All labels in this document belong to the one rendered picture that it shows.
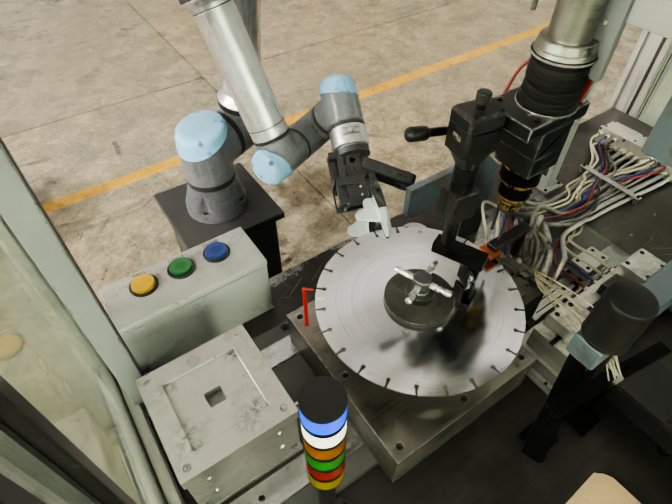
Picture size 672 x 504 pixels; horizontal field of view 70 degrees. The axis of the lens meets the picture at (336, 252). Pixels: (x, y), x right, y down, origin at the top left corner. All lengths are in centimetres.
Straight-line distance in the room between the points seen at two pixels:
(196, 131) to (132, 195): 151
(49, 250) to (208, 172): 57
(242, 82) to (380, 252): 39
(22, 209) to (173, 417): 35
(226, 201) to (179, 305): 38
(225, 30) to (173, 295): 46
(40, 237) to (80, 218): 196
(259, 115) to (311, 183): 155
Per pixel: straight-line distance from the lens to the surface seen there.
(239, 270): 89
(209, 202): 118
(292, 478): 85
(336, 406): 45
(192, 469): 72
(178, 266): 91
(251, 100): 93
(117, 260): 229
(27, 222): 60
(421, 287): 73
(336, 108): 98
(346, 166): 95
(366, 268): 81
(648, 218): 142
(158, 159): 279
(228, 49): 92
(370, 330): 74
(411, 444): 77
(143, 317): 87
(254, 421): 73
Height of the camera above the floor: 157
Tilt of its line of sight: 48 degrees down
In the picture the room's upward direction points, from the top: straight up
